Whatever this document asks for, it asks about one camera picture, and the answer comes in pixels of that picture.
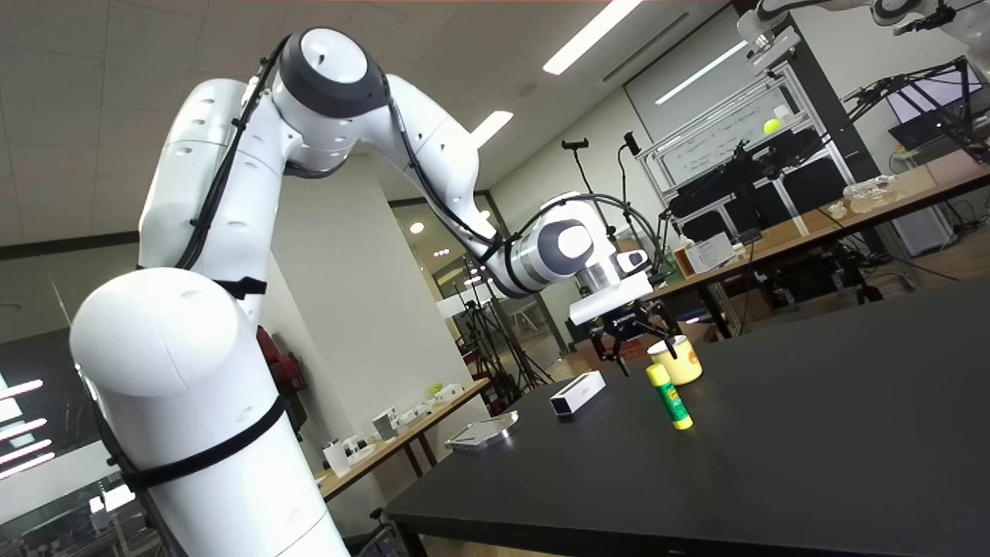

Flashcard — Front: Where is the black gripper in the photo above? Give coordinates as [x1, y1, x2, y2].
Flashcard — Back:
[602, 302, 685, 378]

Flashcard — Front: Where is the small wooden side desk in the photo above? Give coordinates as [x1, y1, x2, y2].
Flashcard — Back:
[313, 375, 496, 506]

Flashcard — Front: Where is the ceiling light strip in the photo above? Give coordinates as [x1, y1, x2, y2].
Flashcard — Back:
[541, 0, 644, 77]

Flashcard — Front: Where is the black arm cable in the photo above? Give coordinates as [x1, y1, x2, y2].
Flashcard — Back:
[170, 33, 670, 303]

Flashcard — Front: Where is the silver metal plate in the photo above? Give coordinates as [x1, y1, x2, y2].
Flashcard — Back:
[443, 409, 523, 458]

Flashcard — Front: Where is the black tripod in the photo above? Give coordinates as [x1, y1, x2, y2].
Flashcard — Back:
[448, 294, 555, 417]

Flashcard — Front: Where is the small white black box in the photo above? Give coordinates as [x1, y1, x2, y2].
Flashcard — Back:
[548, 369, 609, 420]

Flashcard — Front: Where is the long wooden desk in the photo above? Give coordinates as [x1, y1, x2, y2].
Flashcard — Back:
[646, 159, 990, 312]

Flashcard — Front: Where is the yellow cup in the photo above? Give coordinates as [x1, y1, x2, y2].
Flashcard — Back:
[646, 336, 708, 391]

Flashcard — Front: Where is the whiteboard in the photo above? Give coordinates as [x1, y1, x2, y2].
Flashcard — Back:
[636, 71, 797, 191]

